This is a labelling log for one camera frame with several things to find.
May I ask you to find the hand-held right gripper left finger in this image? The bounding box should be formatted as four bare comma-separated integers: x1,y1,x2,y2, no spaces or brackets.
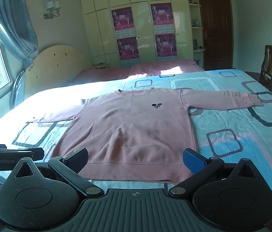
6,147,105,199

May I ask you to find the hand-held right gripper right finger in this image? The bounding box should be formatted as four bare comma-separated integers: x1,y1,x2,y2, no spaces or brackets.
168,147,268,199

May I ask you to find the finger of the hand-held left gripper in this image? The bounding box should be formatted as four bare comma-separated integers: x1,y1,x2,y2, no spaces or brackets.
18,147,45,161

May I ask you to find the pink sweatshirt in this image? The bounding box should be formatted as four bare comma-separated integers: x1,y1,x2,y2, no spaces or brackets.
26,88,264,184

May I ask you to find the patterned light blue bed sheet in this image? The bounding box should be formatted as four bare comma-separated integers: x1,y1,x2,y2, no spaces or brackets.
0,68,272,223

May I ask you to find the cream wooden headboard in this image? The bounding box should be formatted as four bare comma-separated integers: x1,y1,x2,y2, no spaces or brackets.
24,45,92,101

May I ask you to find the pink bed cover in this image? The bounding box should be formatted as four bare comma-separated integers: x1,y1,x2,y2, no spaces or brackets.
70,58,205,86

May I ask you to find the dark wooden chair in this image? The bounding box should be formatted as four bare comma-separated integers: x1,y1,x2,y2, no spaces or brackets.
259,45,272,93

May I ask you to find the cream corner shelf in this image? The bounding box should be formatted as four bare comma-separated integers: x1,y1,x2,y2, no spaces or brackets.
187,0,206,68

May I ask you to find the dark brown wooden door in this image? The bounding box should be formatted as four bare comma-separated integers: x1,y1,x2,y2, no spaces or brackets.
197,0,234,70

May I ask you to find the grey blue curtain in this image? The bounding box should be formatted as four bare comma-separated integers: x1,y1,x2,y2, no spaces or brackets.
0,0,39,109

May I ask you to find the cream glossy wardrobe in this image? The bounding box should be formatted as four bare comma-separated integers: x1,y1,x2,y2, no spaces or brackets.
77,0,195,68

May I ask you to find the pink wall poster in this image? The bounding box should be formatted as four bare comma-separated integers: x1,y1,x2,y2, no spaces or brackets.
111,7,136,39
150,3,175,34
155,32,177,62
116,37,140,67

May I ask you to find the wall lamp with two shades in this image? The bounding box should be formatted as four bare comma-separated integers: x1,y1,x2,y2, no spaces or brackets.
43,0,62,20

